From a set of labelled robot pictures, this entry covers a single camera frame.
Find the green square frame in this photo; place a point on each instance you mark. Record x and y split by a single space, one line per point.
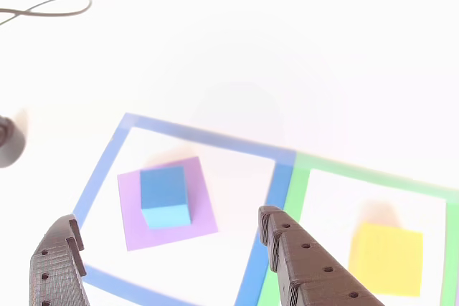
297 191

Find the orange block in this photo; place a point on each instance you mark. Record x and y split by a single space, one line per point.
385 259

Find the small blue block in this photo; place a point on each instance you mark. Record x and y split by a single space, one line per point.
163 187

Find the black tripod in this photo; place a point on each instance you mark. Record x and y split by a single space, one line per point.
9 144

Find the large purple block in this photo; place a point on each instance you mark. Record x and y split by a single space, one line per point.
201 213

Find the blue square frame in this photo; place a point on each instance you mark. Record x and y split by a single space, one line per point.
100 177

